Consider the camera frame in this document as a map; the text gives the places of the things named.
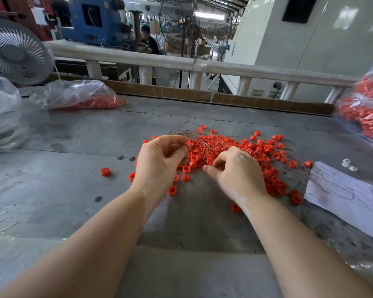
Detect large clear bag red pieces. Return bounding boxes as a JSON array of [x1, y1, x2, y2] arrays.
[[337, 53, 373, 147]]

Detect blue industrial machine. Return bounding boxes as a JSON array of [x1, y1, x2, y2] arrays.
[[61, 0, 129, 47]]

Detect person's right forearm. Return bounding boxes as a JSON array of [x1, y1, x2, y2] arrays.
[[242, 195, 373, 298]]

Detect pile of red plastic rings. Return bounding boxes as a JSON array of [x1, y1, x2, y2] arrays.
[[128, 125, 314, 213]]

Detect person's right hand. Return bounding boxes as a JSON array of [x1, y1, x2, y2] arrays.
[[202, 146, 271, 211]]

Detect person's left hand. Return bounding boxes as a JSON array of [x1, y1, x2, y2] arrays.
[[131, 135, 190, 209]]

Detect black pedestal fan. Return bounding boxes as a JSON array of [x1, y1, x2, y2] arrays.
[[182, 22, 204, 89]]

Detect clear bag with red pieces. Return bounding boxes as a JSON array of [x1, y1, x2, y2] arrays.
[[31, 79, 129, 111]]

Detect brown wooden board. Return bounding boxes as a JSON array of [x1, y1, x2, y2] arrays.
[[46, 74, 335, 117]]

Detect person's left forearm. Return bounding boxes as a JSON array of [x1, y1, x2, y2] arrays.
[[0, 188, 156, 298]]

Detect red industrial machine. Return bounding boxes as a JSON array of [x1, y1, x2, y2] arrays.
[[0, 0, 54, 41]]

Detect bundle of thin metal wires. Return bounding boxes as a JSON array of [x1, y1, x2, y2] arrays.
[[169, 128, 249, 178]]

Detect white paper sheet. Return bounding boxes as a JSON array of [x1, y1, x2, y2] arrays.
[[304, 161, 373, 244]]

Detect white metal railing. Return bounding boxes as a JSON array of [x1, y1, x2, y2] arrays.
[[44, 39, 359, 104]]

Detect white desk fan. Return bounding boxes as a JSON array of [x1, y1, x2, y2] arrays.
[[0, 19, 54, 86]]

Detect crumpled clear plastic bag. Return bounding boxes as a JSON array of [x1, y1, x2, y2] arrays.
[[0, 70, 35, 150]]

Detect large grey machine cabinet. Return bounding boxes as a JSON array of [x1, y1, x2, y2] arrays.
[[223, 0, 373, 103]]

